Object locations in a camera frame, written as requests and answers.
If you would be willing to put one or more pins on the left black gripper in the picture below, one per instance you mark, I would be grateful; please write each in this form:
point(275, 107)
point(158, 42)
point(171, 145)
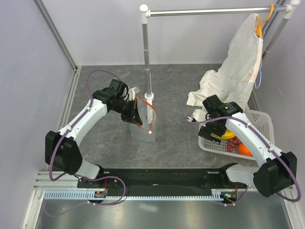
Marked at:
point(133, 116)

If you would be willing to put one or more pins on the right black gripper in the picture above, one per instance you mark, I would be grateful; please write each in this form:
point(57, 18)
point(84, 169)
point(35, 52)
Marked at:
point(205, 131)

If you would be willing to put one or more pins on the yellow banana bunch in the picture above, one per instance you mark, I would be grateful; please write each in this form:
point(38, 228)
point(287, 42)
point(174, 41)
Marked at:
point(227, 135)

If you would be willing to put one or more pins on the clear orange-zipper zip bag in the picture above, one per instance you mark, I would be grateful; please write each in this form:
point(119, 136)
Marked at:
point(147, 131)

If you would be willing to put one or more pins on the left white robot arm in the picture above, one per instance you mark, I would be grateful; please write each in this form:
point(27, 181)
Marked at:
point(62, 147)

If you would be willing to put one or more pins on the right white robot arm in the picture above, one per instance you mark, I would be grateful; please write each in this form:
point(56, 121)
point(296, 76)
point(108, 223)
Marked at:
point(276, 169)

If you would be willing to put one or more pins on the red grape bunch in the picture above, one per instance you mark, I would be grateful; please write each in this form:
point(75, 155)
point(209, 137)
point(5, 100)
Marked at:
point(232, 144)

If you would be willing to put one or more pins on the orange fruit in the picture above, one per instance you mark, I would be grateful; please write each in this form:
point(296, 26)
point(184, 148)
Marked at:
point(243, 150)

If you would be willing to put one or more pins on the white plastic basket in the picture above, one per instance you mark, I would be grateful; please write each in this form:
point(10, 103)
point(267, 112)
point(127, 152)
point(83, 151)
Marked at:
point(260, 120)

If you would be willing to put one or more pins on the white cloth garment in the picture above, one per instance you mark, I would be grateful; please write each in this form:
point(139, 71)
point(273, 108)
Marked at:
point(234, 80)

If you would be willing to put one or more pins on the blue clothes hanger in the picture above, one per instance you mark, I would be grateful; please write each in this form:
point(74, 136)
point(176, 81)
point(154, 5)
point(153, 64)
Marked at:
point(265, 26)

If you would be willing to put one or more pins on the orange clothes hanger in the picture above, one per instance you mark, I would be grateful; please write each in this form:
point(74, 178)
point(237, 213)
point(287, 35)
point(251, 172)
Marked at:
point(259, 28)

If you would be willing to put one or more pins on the metal clothes rack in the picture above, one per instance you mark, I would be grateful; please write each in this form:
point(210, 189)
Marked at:
point(146, 13)

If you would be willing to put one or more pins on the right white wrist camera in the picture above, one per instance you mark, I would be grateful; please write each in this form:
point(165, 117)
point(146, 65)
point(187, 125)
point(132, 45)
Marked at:
point(198, 116)

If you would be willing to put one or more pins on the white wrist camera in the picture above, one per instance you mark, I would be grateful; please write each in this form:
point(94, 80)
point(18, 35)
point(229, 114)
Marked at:
point(198, 116)
point(132, 93)

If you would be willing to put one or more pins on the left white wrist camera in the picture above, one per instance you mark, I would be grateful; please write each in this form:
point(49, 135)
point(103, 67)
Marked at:
point(132, 93)

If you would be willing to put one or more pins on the white slotted cable duct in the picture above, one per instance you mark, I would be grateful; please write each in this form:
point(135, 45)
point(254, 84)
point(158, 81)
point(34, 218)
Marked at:
point(95, 195)

